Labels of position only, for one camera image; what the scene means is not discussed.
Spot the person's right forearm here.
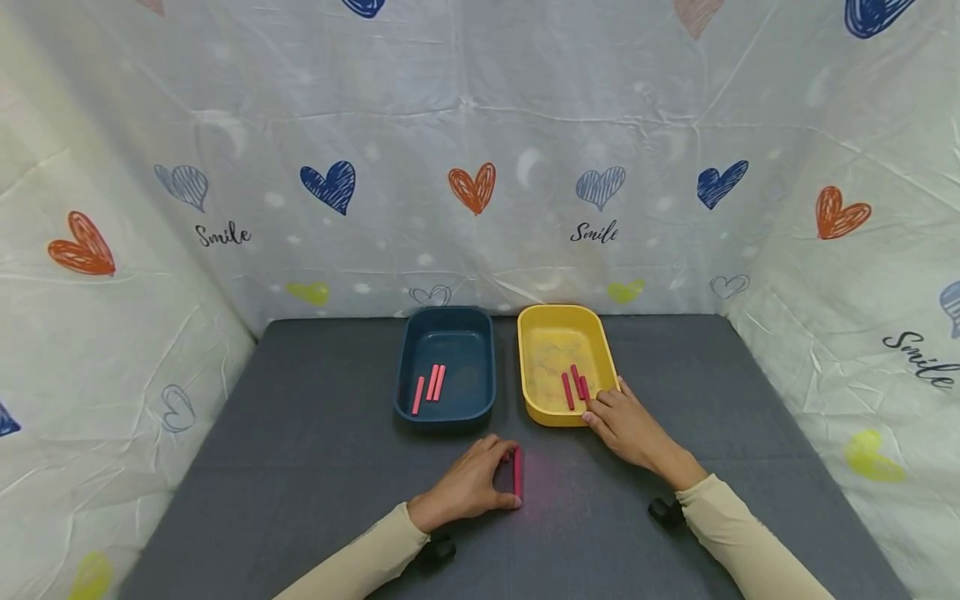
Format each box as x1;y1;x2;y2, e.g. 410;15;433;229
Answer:
675;473;838;600

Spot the person's right hand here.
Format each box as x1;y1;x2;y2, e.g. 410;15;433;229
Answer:
581;377;711;493

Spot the black wrist band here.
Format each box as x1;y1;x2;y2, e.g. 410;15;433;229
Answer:
647;497;686;528
415;533;458;573

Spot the person's left forearm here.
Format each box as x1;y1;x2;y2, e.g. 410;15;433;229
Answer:
272;502;431;600

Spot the person's left hand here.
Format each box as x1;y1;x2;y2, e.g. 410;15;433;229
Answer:
407;434;524;535

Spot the yellow plastic tray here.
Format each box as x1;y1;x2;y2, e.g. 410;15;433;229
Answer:
517;304;621;428

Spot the dark blue plastic tray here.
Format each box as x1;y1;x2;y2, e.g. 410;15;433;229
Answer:
393;306;498;431

